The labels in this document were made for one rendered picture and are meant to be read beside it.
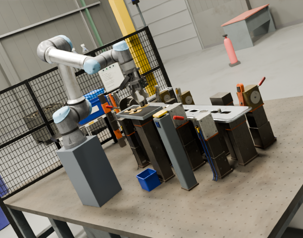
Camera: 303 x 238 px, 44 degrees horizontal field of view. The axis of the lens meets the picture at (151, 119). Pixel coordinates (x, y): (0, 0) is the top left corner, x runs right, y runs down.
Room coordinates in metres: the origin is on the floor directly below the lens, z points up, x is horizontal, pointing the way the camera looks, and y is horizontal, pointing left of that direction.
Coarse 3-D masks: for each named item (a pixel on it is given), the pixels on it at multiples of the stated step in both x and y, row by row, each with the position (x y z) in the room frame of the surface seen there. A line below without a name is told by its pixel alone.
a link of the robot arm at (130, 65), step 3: (132, 60) 1.98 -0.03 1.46; (126, 63) 1.97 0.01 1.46; (129, 63) 1.97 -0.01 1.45; (132, 63) 1.98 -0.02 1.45; (123, 66) 1.98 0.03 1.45; (126, 66) 1.97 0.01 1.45; (129, 66) 1.97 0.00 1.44; (132, 66) 1.97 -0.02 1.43; (135, 66) 1.99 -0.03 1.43; (123, 69) 1.99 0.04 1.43; (126, 69) 1.97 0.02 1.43; (129, 69) 1.97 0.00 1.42
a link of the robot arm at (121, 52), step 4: (116, 44) 1.98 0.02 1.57; (120, 44) 1.97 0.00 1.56; (124, 44) 1.98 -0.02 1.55; (116, 48) 1.98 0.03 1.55; (120, 48) 1.97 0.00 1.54; (124, 48) 1.97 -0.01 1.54; (128, 48) 1.99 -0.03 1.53; (112, 52) 2.01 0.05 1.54; (116, 52) 1.99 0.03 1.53; (120, 52) 1.97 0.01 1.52; (124, 52) 1.97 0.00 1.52; (128, 52) 1.98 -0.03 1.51; (112, 56) 2.01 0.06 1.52; (116, 56) 1.99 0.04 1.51; (120, 56) 1.97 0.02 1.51; (124, 56) 1.97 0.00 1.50; (128, 56) 1.97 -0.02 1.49; (116, 60) 2.01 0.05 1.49; (120, 60) 1.98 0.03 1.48; (124, 60) 1.97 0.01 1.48; (128, 60) 1.97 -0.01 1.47; (120, 64) 2.00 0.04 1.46
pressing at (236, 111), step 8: (152, 104) 2.86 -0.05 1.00; (160, 104) 2.75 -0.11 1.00; (168, 104) 2.65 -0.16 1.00; (184, 104) 2.49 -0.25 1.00; (192, 112) 2.22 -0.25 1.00; (200, 112) 2.15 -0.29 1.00; (232, 112) 1.91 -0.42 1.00; (240, 112) 1.86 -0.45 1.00; (216, 120) 1.90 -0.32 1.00; (224, 120) 1.84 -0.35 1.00; (232, 120) 1.82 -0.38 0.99
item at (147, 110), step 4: (132, 108) 2.28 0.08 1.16; (136, 108) 2.23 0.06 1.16; (140, 108) 2.19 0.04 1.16; (144, 108) 2.14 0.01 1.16; (148, 108) 2.10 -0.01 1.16; (152, 108) 2.06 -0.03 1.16; (156, 108) 2.03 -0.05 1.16; (124, 112) 2.26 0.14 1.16; (128, 112) 2.21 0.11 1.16; (140, 112) 2.08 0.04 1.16; (144, 112) 2.04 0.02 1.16; (148, 112) 2.01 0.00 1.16; (140, 116) 2.00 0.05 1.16
